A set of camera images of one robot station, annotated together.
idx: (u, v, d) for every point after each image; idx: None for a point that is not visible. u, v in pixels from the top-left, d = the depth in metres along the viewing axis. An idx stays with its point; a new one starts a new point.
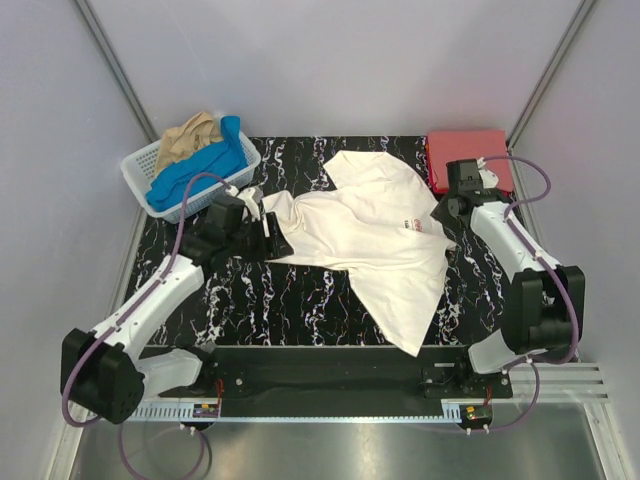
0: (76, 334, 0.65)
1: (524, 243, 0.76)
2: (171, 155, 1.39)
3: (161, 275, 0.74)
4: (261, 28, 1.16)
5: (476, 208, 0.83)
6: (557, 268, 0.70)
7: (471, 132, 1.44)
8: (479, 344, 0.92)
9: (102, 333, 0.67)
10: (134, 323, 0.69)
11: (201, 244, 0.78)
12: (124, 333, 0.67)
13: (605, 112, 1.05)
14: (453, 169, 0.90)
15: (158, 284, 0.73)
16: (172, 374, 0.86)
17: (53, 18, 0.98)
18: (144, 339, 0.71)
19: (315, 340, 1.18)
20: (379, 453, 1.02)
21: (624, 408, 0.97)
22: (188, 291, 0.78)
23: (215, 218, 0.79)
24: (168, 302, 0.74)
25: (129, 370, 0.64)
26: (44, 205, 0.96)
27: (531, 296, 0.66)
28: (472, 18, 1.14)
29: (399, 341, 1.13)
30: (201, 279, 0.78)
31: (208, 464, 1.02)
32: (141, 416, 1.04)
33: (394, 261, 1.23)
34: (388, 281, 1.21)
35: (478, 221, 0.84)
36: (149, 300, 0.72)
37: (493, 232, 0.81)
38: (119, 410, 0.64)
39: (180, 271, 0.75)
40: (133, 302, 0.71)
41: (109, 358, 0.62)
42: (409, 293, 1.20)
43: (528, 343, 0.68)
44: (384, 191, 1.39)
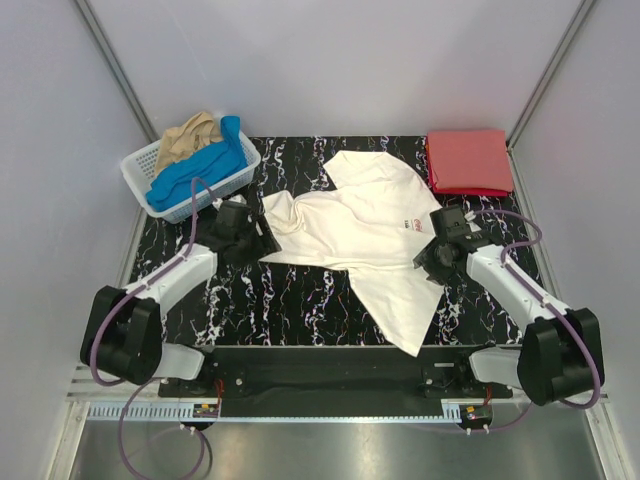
0: (109, 289, 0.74)
1: (529, 290, 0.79)
2: (171, 156, 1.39)
3: (184, 254, 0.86)
4: (261, 28, 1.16)
5: (471, 254, 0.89)
6: (567, 314, 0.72)
7: (472, 132, 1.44)
8: (481, 352, 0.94)
9: (132, 289, 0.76)
10: (162, 285, 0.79)
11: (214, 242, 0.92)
12: (154, 290, 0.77)
13: (605, 112, 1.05)
14: (439, 217, 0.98)
15: (181, 260, 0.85)
16: (180, 361, 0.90)
17: (53, 18, 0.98)
18: (166, 303, 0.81)
19: (315, 340, 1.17)
20: (379, 453, 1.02)
21: (624, 408, 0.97)
22: (203, 274, 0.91)
23: (225, 219, 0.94)
24: (188, 278, 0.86)
25: (154, 326, 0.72)
26: (43, 205, 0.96)
27: (551, 346, 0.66)
28: (472, 18, 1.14)
29: (399, 341, 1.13)
30: (215, 266, 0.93)
31: (209, 464, 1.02)
32: (141, 416, 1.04)
33: (392, 262, 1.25)
34: (387, 281, 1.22)
35: (475, 268, 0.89)
36: (174, 271, 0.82)
37: (492, 277, 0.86)
38: (139, 365, 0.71)
39: (198, 254, 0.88)
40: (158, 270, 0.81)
41: (138, 310, 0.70)
42: (408, 293, 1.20)
43: (553, 395, 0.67)
44: (384, 192, 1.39)
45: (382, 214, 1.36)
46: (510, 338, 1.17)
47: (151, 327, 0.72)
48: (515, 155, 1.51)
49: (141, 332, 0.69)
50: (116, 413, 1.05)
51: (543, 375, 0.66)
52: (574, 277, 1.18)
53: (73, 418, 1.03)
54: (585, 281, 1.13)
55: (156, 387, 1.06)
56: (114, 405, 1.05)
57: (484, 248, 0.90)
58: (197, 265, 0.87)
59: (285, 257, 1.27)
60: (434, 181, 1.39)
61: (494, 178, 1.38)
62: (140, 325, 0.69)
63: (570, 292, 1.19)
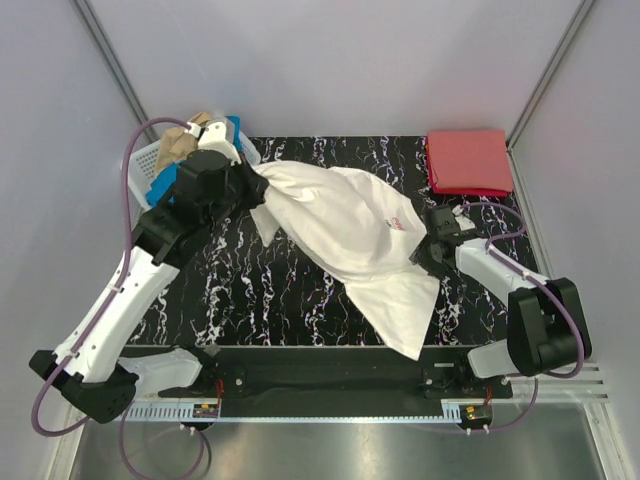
0: (39, 358, 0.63)
1: (509, 266, 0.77)
2: (170, 155, 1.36)
3: (117, 282, 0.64)
4: (261, 27, 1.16)
5: (459, 247, 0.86)
6: (548, 283, 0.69)
7: (471, 132, 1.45)
8: (479, 349, 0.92)
9: (61, 358, 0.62)
10: (91, 348, 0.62)
11: (171, 225, 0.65)
12: (82, 360, 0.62)
13: (605, 113, 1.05)
14: (430, 215, 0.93)
15: (114, 293, 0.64)
16: (173, 372, 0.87)
17: (53, 19, 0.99)
18: (118, 347, 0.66)
19: (315, 340, 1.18)
20: (379, 453, 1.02)
21: (624, 408, 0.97)
22: (160, 288, 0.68)
23: (185, 186, 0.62)
24: (134, 308, 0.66)
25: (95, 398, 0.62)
26: (44, 206, 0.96)
27: (532, 311, 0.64)
28: (471, 18, 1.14)
29: (400, 347, 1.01)
30: (172, 271, 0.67)
31: (208, 463, 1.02)
32: (141, 416, 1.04)
33: (392, 263, 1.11)
34: (384, 286, 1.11)
35: (464, 259, 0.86)
36: (108, 313, 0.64)
37: (478, 263, 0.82)
38: (105, 413, 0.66)
39: (138, 276, 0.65)
40: (93, 312, 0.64)
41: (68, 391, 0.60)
42: (407, 297, 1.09)
43: (542, 367, 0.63)
44: (379, 186, 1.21)
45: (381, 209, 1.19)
46: None
47: (93, 396, 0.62)
48: (515, 155, 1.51)
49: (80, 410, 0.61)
50: None
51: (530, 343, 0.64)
52: (574, 276, 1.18)
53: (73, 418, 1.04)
54: (585, 281, 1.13)
55: None
56: None
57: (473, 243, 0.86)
58: (138, 294, 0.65)
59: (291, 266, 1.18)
60: (434, 181, 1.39)
61: (494, 178, 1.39)
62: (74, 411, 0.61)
63: None
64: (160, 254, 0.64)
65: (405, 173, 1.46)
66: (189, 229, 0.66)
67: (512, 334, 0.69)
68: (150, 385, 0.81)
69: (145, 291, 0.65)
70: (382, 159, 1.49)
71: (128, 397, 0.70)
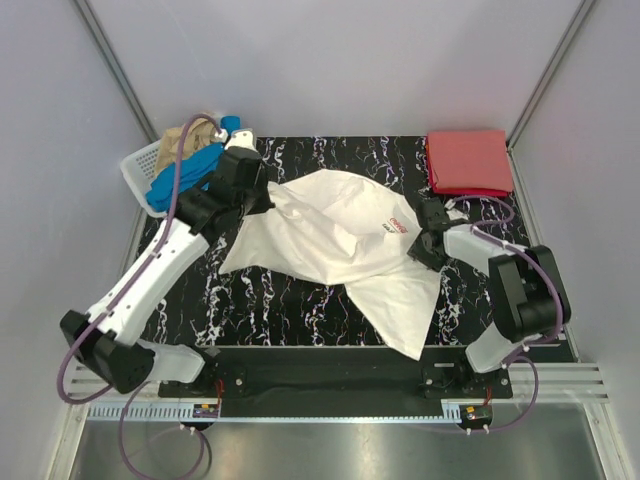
0: (72, 315, 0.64)
1: (491, 241, 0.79)
2: (171, 155, 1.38)
3: (155, 249, 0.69)
4: (261, 27, 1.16)
5: (447, 232, 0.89)
6: (527, 250, 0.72)
7: (471, 133, 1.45)
8: (475, 343, 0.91)
9: (95, 316, 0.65)
10: (126, 307, 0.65)
11: (208, 204, 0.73)
12: (116, 318, 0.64)
13: (605, 113, 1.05)
14: (421, 207, 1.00)
15: (152, 258, 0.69)
16: (179, 363, 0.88)
17: (53, 19, 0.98)
18: (146, 313, 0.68)
19: (315, 339, 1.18)
20: (379, 453, 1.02)
21: (624, 408, 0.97)
22: (192, 259, 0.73)
23: (226, 172, 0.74)
24: (169, 275, 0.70)
25: (126, 358, 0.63)
26: (44, 206, 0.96)
27: (511, 274, 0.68)
28: (472, 18, 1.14)
29: (402, 346, 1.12)
30: (204, 245, 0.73)
31: (208, 463, 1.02)
32: (141, 416, 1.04)
33: (393, 263, 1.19)
34: (385, 285, 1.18)
35: (452, 243, 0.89)
36: (143, 276, 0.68)
37: (463, 243, 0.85)
38: (127, 381, 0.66)
39: (176, 243, 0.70)
40: (130, 275, 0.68)
41: (100, 346, 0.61)
42: (407, 296, 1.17)
43: (523, 329, 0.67)
44: (372, 194, 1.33)
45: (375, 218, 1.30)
46: None
47: (124, 355, 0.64)
48: (515, 155, 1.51)
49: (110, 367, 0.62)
50: (116, 413, 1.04)
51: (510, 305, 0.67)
52: (574, 277, 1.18)
53: (72, 418, 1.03)
54: (585, 281, 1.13)
55: (156, 387, 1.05)
56: (113, 405, 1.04)
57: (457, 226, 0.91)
58: (174, 259, 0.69)
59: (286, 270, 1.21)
60: (434, 181, 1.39)
61: (493, 178, 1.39)
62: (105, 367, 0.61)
63: (571, 292, 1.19)
64: (198, 225, 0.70)
65: (405, 173, 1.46)
66: (223, 207, 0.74)
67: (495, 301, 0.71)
68: (158, 373, 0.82)
69: (181, 258, 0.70)
70: (382, 159, 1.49)
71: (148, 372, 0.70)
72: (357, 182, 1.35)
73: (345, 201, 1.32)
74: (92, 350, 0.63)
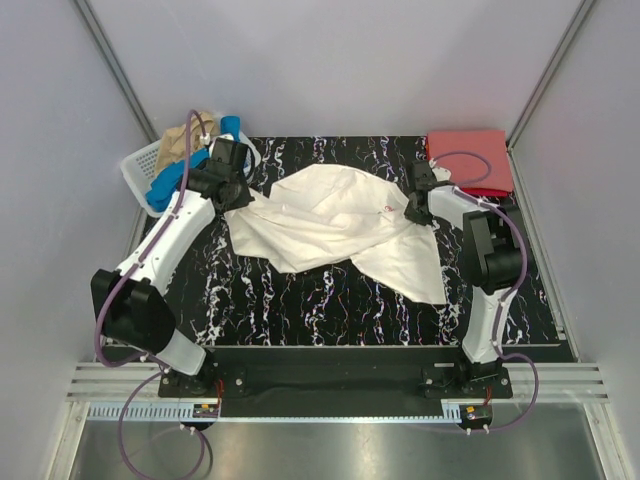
0: (102, 273, 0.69)
1: (468, 198, 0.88)
2: (171, 156, 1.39)
3: (174, 211, 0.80)
4: (261, 27, 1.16)
5: (432, 192, 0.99)
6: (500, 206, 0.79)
7: (471, 132, 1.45)
8: (469, 332, 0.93)
9: (127, 270, 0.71)
10: (156, 258, 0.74)
11: (210, 178, 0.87)
12: (148, 268, 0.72)
13: (606, 113, 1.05)
14: (411, 169, 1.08)
15: (172, 219, 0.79)
16: (184, 352, 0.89)
17: (53, 18, 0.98)
18: (167, 270, 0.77)
19: (315, 340, 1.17)
20: (379, 453, 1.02)
21: (624, 408, 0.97)
22: (201, 225, 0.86)
23: (221, 155, 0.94)
24: (185, 235, 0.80)
25: (159, 305, 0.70)
26: (44, 206, 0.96)
27: (481, 229, 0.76)
28: (472, 18, 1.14)
29: (428, 296, 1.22)
30: (212, 212, 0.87)
31: (209, 464, 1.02)
32: (142, 416, 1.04)
33: (385, 232, 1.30)
34: (387, 251, 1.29)
35: (435, 201, 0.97)
36: (166, 234, 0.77)
37: (446, 201, 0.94)
38: (156, 337, 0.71)
39: (191, 206, 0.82)
40: (152, 235, 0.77)
41: (138, 292, 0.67)
42: (411, 254, 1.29)
43: (488, 277, 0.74)
44: (364, 184, 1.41)
45: (372, 202, 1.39)
46: (509, 338, 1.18)
47: (157, 302, 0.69)
48: (515, 155, 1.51)
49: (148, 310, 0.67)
50: (115, 413, 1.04)
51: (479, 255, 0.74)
52: (574, 277, 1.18)
53: (73, 418, 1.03)
54: (585, 280, 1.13)
55: (156, 387, 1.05)
56: (113, 405, 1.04)
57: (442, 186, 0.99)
58: (191, 220, 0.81)
59: (281, 262, 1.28)
60: None
61: (494, 178, 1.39)
62: (145, 309, 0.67)
63: (571, 291, 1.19)
64: (207, 191, 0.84)
65: (405, 173, 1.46)
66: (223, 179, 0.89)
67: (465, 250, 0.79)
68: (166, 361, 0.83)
69: (195, 220, 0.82)
70: (382, 159, 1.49)
71: (170, 331, 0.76)
72: (349, 173, 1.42)
73: (340, 195, 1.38)
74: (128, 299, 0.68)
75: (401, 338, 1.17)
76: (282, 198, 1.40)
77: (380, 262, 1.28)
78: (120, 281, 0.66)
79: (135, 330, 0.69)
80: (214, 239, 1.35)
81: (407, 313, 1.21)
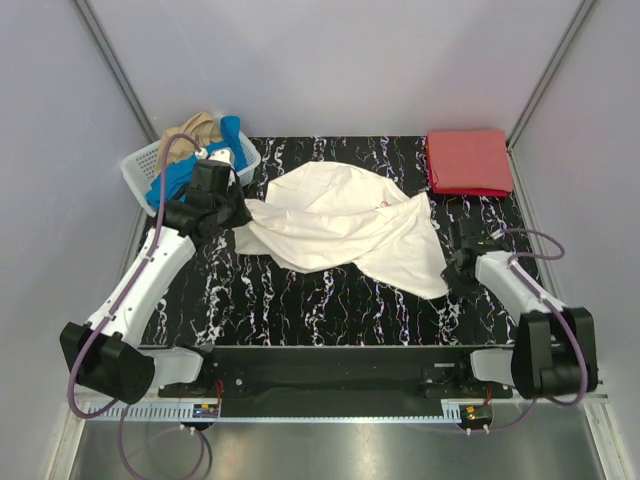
0: (72, 327, 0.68)
1: (526, 286, 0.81)
2: (171, 156, 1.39)
3: (148, 253, 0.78)
4: (261, 28, 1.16)
5: (479, 256, 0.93)
6: (563, 311, 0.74)
7: (469, 132, 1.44)
8: (483, 352, 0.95)
9: (97, 323, 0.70)
10: (128, 308, 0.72)
11: (188, 210, 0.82)
12: (119, 320, 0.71)
13: (606, 113, 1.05)
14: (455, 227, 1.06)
15: (147, 261, 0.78)
16: (177, 369, 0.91)
17: (53, 20, 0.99)
18: (143, 316, 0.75)
19: (315, 340, 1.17)
20: (380, 453, 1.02)
21: (625, 409, 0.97)
22: (182, 262, 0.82)
23: (201, 182, 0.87)
24: (160, 277, 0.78)
25: (133, 357, 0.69)
26: (44, 206, 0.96)
27: (540, 336, 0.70)
28: (471, 19, 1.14)
29: (435, 288, 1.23)
30: (191, 248, 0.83)
31: (208, 464, 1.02)
32: (143, 416, 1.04)
33: (383, 228, 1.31)
34: (388, 249, 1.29)
35: (483, 269, 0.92)
36: (141, 279, 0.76)
37: (496, 275, 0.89)
38: (132, 389, 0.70)
39: (168, 246, 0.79)
40: (126, 282, 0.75)
41: (110, 347, 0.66)
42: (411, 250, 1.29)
43: (541, 391, 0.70)
44: (360, 181, 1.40)
45: (368, 198, 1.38)
46: (509, 338, 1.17)
47: (130, 357, 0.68)
48: (515, 155, 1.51)
49: (118, 367, 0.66)
50: (116, 413, 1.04)
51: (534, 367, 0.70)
52: (574, 277, 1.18)
53: (73, 418, 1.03)
54: (585, 281, 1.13)
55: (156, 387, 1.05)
56: (114, 406, 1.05)
57: (492, 255, 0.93)
58: (167, 261, 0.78)
59: (281, 258, 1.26)
60: (434, 181, 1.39)
61: (494, 178, 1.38)
62: (116, 366, 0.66)
63: (570, 292, 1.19)
64: (184, 229, 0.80)
65: (405, 174, 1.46)
66: (203, 211, 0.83)
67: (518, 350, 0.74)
68: (159, 378, 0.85)
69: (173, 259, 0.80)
70: (382, 159, 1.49)
71: (149, 380, 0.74)
72: (344, 169, 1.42)
73: (334, 193, 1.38)
74: (99, 353, 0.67)
75: (401, 338, 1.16)
76: (279, 197, 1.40)
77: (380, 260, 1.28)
78: (90, 337, 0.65)
79: (109, 382, 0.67)
80: (214, 239, 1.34)
81: (407, 312, 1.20)
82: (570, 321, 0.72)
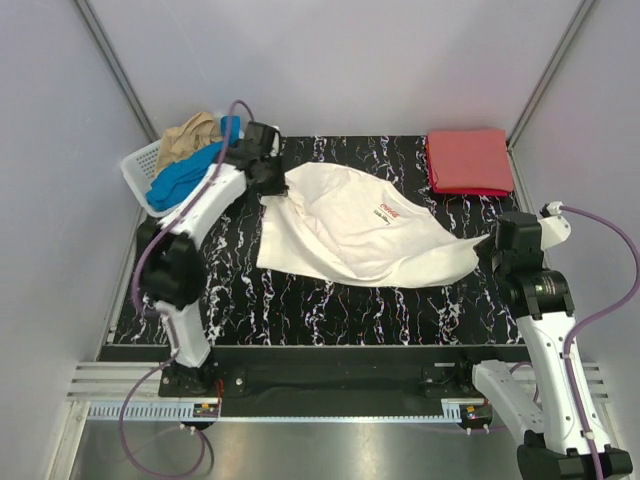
0: (145, 225, 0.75)
1: (577, 404, 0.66)
2: (171, 156, 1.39)
3: (212, 178, 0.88)
4: (262, 27, 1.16)
5: (532, 318, 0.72)
6: (603, 455, 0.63)
7: (470, 132, 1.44)
8: (486, 368, 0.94)
9: (168, 223, 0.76)
10: (194, 216, 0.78)
11: (241, 155, 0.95)
12: (186, 222, 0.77)
13: (608, 112, 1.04)
14: (509, 232, 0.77)
15: (209, 185, 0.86)
16: (196, 333, 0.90)
17: (53, 19, 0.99)
18: (200, 233, 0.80)
19: (315, 340, 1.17)
20: (380, 453, 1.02)
21: (625, 408, 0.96)
22: (234, 196, 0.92)
23: (252, 137, 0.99)
24: (219, 201, 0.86)
25: (194, 257, 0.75)
26: (45, 205, 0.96)
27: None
28: (471, 17, 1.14)
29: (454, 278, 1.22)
30: (243, 186, 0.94)
31: (209, 463, 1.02)
32: (151, 416, 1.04)
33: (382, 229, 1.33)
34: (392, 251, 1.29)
35: (528, 335, 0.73)
36: (205, 199, 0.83)
37: (541, 356, 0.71)
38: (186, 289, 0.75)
39: (227, 177, 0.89)
40: (191, 197, 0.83)
41: (178, 243, 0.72)
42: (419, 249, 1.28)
43: None
44: (358, 185, 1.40)
45: (368, 200, 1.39)
46: (510, 338, 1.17)
47: (190, 258, 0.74)
48: (515, 155, 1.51)
49: (184, 260, 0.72)
50: (116, 412, 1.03)
51: None
52: (575, 277, 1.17)
53: (73, 418, 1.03)
54: (585, 280, 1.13)
55: (156, 387, 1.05)
56: (114, 405, 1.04)
57: (547, 314, 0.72)
58: (226, 187, 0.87)
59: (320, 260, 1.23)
60: (434, 181, 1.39)
61: (494, 177, 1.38)
62: (179, 260, 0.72)
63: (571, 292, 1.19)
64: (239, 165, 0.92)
65: (405, 174, 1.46)
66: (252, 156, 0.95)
67: (536, 463, 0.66)
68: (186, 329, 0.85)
69: (230, 187, 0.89)
70: (382, 159, 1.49)
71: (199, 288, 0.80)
72: (342, 172, 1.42)
73: (334, 194, 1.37)
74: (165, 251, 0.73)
75: (401, 338, 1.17)
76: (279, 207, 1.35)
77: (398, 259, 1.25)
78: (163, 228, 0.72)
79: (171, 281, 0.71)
80: (214, 239, 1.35)
81: (407, 312, 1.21)
82: (606, 471, 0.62)
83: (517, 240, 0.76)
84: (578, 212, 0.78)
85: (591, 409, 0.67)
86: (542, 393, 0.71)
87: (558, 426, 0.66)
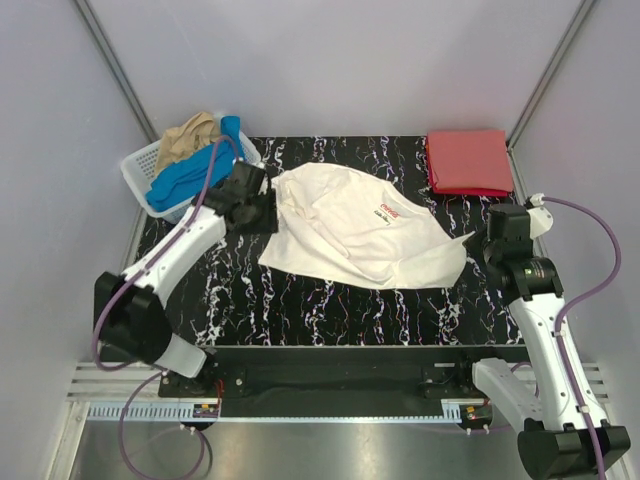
0: (108, 276, 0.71)
1: (570, 380, 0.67)
2: (171, 155, 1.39)
3: (186, 223, 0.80)
4: (261, 28, 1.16)
5: (523, 300, 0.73)
6: (600, 429, 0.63)
7: (470, 132, 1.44)
8: (486, 364, 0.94)
9: (132, 275, 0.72)
10: (162, 266, 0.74)
11: (224, 198, 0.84)
12: (153, 275, 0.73)
13: (607, 112, 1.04)
14: (500, 221, 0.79)
15: (183, 232, 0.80)
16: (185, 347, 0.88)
17: (53, 19, 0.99)
18: (171, 283, 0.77)
19: (315, 340, 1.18)
20: (380, 454, 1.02)
21: (625, 408, 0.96)
22: (210, 242, 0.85)
23: (238, 176, 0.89)
24: (193, 250, 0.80)
25: (158, 313, 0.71)
26: (44, 205, 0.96)
27: (567, 456, 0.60)
28: (471, 18, 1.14)
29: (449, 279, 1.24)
30: (223, 230, 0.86)
31: (208, 464, 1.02)
32: (145, 416, 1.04)
33: (382, 229, 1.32)
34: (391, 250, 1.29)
35: (521, 318, 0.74)
36: (178, 245, 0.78)
37: (533, 338, 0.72)
38: (150, 349, 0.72)
39: (204, 222, 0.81)
40: (163, 243, 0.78)
41: (139, 298, 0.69)
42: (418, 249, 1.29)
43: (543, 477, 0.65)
44: (359, 185, 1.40)
45: (368, 200, 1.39)
46: (510, 338, 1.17)
47: (151, 320, 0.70)
48: (515, 155, 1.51)
49: (144, 320, 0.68)
50: (116, 413, 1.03)
51: (544, 467, 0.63)
52: (575, 277, 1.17)
53: (73, 418, 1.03)
54: (585, 280, 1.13)
55: (155, 387, 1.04)
56: (113, 405, 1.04)
57: (537, 295, 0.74)
58: (201, 235, 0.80)
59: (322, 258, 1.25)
60: (434, 181, 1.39)
61: (494, 178, 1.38)
62: (140, 318, 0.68)
63: (571, 292, 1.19)
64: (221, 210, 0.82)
65: (405, 174, 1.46)
66: (236, 199, 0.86)
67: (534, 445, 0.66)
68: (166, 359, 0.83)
69: (206, 234, 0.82)
70: (382, 159, 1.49)
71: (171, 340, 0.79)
72: (342, 172, 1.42)
73: (334, 194, 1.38)
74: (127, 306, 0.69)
75: (401, 338, 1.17)
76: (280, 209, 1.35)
77: (397, 260, 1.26)
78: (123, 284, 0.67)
79: (130, 338, 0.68)
80: None
81: (407, 313, 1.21)
82: (604, 445, 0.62)
83: (508, 228, 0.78)
84: (558, 203, 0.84)
85: (585, 386, 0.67)
86: (536, 375, 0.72)
87: (554, 403, 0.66)
